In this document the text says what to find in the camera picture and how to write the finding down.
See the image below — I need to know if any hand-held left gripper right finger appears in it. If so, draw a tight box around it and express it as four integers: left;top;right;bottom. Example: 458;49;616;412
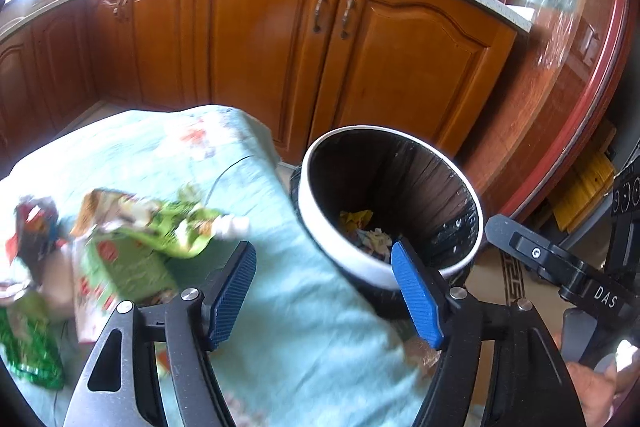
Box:
390;237;586;427

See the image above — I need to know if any green and red paper carton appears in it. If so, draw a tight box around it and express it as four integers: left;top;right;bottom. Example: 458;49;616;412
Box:
70;189;178;344

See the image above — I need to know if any dark red snack packet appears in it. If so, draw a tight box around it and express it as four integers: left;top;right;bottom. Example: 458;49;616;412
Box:
9;196;62;290

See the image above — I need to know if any beige patterned floor mat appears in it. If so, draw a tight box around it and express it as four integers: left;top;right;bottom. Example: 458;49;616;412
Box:
470;249;566;408

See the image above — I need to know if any wooden kitchen cabinet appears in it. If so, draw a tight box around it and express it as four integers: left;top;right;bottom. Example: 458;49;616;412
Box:
0;0;518;164

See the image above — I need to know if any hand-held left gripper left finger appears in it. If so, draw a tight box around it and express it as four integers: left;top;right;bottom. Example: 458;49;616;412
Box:
62;241;258;427

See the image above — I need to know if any pile of colourful wrappers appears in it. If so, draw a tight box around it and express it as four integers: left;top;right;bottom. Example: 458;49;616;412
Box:
339;208;397;264

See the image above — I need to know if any person's right hand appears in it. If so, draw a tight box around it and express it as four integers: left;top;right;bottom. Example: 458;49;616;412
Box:
565;339;640;427

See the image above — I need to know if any wooden framed glass door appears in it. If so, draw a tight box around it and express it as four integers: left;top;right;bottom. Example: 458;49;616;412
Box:
472;0;635;224

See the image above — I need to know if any round white trash bin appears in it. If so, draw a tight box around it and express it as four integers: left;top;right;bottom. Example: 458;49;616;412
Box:
290;124;486;320

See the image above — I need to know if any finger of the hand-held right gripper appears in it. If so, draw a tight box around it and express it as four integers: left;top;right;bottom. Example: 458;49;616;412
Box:
484;213;637;315

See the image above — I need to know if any shiny green wrapper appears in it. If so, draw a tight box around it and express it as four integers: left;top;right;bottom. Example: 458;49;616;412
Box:
0;294;67;391

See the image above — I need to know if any light green floral cloth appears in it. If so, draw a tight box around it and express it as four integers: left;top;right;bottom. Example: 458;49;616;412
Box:
0;104;436;427

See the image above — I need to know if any yellow broom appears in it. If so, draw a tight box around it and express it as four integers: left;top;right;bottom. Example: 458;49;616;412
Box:
551;151;617;234

